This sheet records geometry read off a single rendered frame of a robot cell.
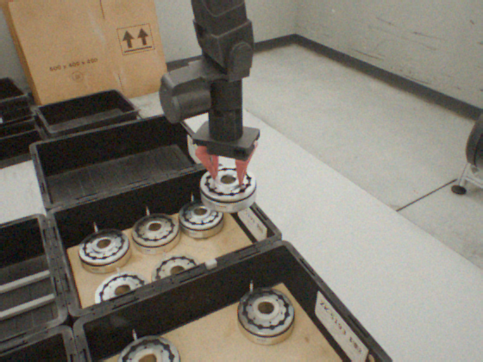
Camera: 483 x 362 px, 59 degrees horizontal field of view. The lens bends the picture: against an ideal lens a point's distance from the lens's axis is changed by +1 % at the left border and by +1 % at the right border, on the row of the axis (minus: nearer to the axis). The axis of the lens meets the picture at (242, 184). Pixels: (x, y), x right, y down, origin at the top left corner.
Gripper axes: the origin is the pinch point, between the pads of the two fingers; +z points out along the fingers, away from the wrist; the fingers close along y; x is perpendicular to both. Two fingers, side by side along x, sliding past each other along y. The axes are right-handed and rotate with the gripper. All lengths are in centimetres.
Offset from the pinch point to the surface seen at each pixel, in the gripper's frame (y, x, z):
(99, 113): -111, 102, 56
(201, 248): -7.7, 1.3, 22.2
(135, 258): -19.8, -5.8, 22.0
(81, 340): -12.3, -30.7, 11.8
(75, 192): -46, 9, 22
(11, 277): -41.0, -18.4, 21.8
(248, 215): 1.2, 7.8, 15.6
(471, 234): 79, 128, 108
